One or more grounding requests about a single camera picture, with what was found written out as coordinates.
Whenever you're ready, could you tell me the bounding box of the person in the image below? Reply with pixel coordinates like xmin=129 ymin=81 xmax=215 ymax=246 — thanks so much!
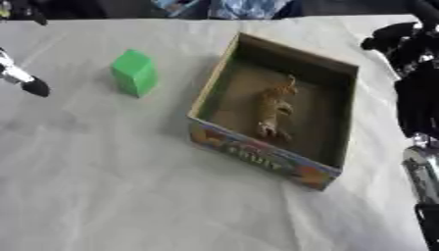
xmin=151 ymin=0 xmax=306 ymax=20

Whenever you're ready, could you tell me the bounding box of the tan cardboard box printed front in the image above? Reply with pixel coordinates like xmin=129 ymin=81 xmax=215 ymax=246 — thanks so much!
xmin=186 ymin=31 xmax=361 ymax=192

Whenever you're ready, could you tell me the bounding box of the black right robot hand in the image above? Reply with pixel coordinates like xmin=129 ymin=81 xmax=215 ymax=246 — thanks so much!
xmin=358 ymin=21 xmax=439 ymax=139

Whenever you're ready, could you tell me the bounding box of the tan toy animal figure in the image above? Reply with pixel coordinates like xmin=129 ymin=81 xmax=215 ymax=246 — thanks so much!
xmin=254 ymin=74 xmax=301 ymax=142

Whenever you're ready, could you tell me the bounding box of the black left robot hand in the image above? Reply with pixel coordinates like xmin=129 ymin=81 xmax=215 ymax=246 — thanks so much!
xmin=0 ymin=47 xmax=52 ymax=98

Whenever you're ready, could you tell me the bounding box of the green cube block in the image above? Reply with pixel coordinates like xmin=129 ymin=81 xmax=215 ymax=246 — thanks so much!
xmin=110 ymin=48 xmax=160 ymax=99

